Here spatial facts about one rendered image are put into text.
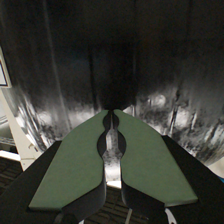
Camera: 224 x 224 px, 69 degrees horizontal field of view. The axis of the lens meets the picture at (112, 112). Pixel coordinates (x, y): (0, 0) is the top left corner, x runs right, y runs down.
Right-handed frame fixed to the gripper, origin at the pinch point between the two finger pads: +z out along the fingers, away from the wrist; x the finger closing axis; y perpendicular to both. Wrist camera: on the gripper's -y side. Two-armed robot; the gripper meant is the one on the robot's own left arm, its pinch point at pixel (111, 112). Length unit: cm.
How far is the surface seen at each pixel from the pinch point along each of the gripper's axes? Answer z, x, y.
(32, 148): 55, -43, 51
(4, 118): 1003, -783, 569
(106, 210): 357, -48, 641
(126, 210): 415, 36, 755
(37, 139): 2.4, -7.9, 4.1
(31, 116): 1.9, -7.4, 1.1
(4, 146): 920, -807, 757
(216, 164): 20.3, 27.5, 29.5
